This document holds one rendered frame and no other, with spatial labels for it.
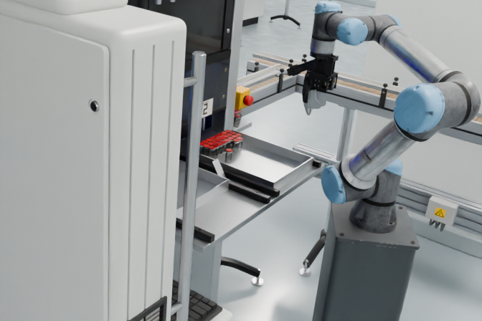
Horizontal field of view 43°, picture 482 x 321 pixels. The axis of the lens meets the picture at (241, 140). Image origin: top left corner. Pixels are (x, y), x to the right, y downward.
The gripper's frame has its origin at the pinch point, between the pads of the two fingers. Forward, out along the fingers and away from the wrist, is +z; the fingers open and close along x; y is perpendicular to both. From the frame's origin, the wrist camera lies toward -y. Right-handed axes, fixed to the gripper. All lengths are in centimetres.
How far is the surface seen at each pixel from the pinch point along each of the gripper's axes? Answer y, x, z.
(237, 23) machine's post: -35.6, 8.5, -20.4
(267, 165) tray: -9.6, -4.5, 21.4
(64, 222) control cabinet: 8, -107, -9
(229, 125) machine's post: -35.6, 9.2, 18.6
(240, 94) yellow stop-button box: -35.1, 14.5, 7.2
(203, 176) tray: -19.1, -28.5, 20.3
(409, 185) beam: 15, 87, 55
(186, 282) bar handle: 19, -86, 11
